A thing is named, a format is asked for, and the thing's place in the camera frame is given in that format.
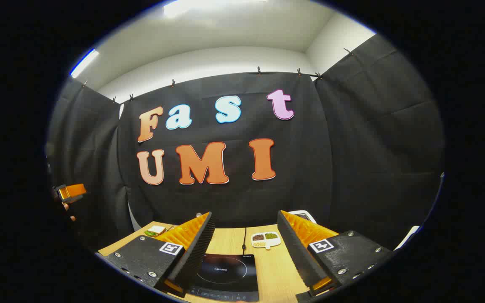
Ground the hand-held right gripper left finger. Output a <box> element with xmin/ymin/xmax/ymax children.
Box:
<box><xmin>95</xmin><ymin>212</ymin><xmax>216</xmax><ymax>298</ymax></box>

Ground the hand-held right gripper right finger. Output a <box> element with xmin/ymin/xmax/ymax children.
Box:
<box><xmin>277</xmin><ymin>210</ymin><xmax>395</xmax><ymax>302</ymax></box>

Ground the black induction cooktop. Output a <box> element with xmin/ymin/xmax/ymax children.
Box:
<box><xmin>184</xmin><ymin>253</ymin><xmax>260</xmax><ymax>303</ymax></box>

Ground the white divided bean dish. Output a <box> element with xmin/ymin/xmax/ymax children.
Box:
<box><xmin>251</xmin><ymin>231</ymin><xmax>282</xmax><ymax>250</ymax></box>

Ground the white toaster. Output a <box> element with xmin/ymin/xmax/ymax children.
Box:
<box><xmin>288</xmin><ymin>210</ymin><xmax>317</xmax><ymax>224</ymax></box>

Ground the white panel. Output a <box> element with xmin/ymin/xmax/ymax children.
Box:
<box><xmin>394</xmin><ymin>225</ymin><xmax>421</xmax><ymax>251</ymax></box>

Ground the ceiling light strip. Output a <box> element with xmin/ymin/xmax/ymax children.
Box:
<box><xmin>163</xmin><ymin>0</ymin><xmax>268</xmax><ymax>17</ymax></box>
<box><xmin>70</xmin><ymin>48</ymin><xmax>100</xmax><ymax>78</ymax></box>

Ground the row of black cloth clips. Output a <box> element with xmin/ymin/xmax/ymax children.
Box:
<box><xmin>82</xmin><ymin>48</ymin><xmax>352</xmax><ymax>104</ymax></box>

